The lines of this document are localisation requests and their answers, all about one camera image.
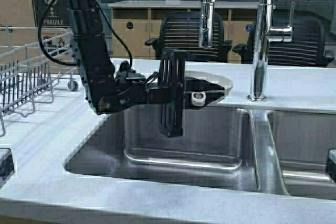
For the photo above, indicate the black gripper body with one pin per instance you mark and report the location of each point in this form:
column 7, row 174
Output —
column 168, row 92

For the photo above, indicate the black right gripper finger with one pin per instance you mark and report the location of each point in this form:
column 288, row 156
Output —
column 211, row 97

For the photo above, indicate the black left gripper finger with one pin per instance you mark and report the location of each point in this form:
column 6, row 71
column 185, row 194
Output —
column 192, row 83

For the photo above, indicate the white round pan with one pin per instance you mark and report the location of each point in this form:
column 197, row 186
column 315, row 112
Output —
column 225, row 82

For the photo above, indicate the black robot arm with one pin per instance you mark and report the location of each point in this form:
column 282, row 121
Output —
column 111, row 90

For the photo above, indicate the black mesh office chair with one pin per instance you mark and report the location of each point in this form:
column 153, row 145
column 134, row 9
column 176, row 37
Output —
column 179, row 30

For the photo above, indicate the wooden background cabinet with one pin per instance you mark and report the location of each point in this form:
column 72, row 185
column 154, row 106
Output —
column 137, row 21

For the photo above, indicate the chrome kitchen faucet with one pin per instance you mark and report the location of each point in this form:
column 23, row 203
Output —
column 265, row 34

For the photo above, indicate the chrome faucet spray head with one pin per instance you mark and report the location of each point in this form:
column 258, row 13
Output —
column 206, row 22

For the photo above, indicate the stainless steel double sink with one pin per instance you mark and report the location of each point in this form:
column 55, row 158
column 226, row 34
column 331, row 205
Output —
column 255, row 150

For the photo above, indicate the black right base corner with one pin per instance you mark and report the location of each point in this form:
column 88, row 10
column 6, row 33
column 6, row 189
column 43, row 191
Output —
column 330, row 166

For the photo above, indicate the black base corner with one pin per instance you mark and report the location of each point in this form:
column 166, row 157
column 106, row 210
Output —
column 7, row 165
column 330, row 166

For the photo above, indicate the brown fragile cardboard box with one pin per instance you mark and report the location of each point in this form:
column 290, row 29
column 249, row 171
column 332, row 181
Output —
column 23, row 13

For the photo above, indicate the black left base corner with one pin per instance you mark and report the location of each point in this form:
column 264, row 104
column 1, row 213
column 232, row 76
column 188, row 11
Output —
column 7, row 165

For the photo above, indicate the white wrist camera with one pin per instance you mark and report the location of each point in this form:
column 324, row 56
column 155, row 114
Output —
column 198, row 98

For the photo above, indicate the white wire dish rack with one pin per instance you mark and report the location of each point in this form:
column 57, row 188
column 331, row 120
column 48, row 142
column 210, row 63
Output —
column 28, row 79

